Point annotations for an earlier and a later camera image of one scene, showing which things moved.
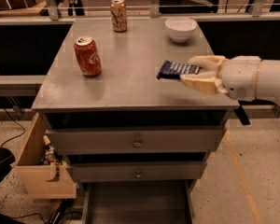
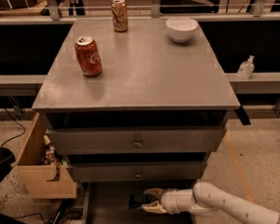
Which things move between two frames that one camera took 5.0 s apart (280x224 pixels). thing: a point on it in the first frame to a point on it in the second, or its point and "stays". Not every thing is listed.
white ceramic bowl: x=180 y=28 stays
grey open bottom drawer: x=138 y=203 stays
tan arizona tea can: x=119 y=15 stays
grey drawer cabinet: x=138 y=140 stays
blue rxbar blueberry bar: x=173 y=70 to x=136 y=201
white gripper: x=241 y=76 to x=170 y=200
